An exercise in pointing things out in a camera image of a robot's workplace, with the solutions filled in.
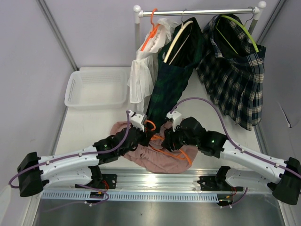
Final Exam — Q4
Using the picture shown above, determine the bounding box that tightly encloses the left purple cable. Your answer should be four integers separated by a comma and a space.
8, 109, 132, 208

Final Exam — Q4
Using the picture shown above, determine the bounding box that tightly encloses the cream hanger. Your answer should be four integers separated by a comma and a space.
163, 9, 194, 65

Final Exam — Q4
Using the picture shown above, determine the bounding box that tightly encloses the orange hanger with dress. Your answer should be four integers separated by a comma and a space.
141, 8, 160, 51

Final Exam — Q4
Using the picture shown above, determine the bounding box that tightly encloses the purple cable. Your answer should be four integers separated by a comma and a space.
8, 109, 132, 208
169, 97, 301, 209

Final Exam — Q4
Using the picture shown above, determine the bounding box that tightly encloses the dark green plaid skirt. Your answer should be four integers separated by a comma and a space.
146, 17, 204, 131

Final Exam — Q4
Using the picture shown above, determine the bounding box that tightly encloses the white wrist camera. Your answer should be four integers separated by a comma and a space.
129, 110, 147, 132
166, 111, 182, 132

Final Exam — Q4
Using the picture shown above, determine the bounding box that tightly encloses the navy white plaid skirt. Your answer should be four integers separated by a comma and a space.
197, 15, 266, 130

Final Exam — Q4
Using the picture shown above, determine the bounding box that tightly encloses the pink garment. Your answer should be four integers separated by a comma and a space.
124, 122, 198, 174

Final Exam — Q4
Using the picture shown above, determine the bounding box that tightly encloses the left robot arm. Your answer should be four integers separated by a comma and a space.
17, 127, 151, 197

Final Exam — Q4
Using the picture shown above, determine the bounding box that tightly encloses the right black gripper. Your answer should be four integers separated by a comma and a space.
161, 121, 199, 153

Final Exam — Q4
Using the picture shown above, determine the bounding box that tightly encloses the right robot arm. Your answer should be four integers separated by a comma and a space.
162, 112, 301, 205

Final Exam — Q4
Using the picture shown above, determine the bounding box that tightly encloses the white clothes rack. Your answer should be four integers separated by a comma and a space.
133, 1, 267, 50

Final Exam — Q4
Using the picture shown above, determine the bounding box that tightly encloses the white ruffled dress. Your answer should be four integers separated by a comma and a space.
127, 18, 178, 113

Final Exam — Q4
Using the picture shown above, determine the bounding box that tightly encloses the lime green hanger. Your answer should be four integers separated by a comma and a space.
214, 14, 259, 58

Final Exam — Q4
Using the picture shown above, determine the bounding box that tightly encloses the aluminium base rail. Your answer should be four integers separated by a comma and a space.
47, 167, 266, 194

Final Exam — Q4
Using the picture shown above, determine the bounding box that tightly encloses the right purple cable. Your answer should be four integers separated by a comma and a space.
169, 97, 301, 209

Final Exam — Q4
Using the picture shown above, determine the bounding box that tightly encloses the slotted cable duct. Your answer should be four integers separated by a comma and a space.
42, 190, 219, 203

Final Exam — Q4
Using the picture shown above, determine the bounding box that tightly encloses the white plastic basket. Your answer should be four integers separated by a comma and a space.
64, 67, 130, 111

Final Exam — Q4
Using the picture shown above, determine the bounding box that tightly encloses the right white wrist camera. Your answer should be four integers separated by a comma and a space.
166, 111, 182, 132

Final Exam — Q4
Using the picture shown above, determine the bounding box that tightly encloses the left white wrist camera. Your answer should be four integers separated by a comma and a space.
129, 110, 147, 132

